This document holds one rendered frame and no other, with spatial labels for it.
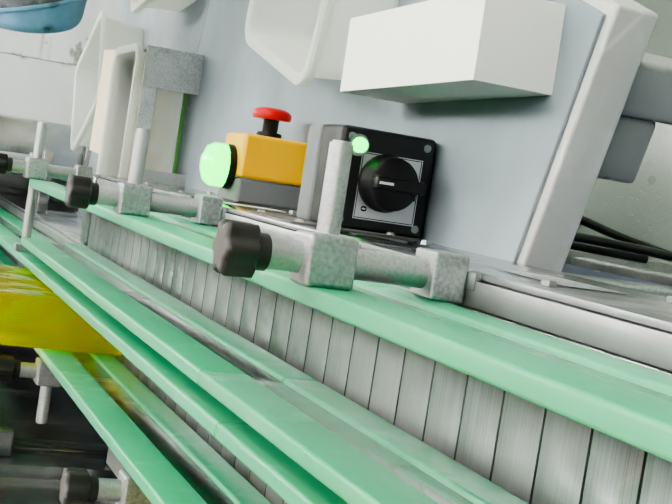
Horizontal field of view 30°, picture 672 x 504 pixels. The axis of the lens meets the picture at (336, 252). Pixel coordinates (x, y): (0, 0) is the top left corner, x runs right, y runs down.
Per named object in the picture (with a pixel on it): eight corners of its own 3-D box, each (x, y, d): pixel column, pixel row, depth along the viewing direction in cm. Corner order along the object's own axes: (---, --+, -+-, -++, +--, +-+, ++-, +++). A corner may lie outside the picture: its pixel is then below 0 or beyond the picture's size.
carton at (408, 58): (415, 32, 106) (350, 18, 104) (565, 4, 84) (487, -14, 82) (404, 103, 106) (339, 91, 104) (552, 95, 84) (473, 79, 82)
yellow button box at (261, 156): (283, 208, 132) (216, 198, 129) (294, 138, 132) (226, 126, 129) (305, 213, 125) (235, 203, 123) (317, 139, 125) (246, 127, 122)
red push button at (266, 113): (243, 138, 128) (248, 104, 128) (280, 144, 129) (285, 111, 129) (255, 138, 124) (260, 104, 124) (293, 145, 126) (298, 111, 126)
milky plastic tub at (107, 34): (122, 76, 228) (74, 68, 225) (154, 14, 209) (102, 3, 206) (118, 163, 222) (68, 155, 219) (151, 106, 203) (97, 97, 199)
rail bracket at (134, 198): (213, 225, 110) (61, 204, 105) (226, 142, 110) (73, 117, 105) (226, 229, 107) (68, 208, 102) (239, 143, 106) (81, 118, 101)
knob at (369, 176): (406, 216, 98) (424, 219, 95) (353, 208, 96) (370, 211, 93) (415, 159, 98) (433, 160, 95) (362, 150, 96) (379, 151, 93)
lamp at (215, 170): (221, 187, 128) (192, 183, 127) (227, 144, 128) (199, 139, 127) (233, 190, 124) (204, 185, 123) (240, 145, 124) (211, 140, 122)
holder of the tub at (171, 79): (147, 242, 188) (95, 235, 185) (174, 59, 186) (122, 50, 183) (174, 254, 172) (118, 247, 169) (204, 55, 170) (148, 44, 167)
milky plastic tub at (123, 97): (149, 207, 187) (91, 199, 184) (171, 58, 186) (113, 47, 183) (177, 216, 171) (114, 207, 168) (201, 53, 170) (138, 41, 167)
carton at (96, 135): (135, 156, 203) (89, 149, 200) (150, 58, 202) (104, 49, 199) (151, 162, 192) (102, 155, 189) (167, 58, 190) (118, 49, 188)
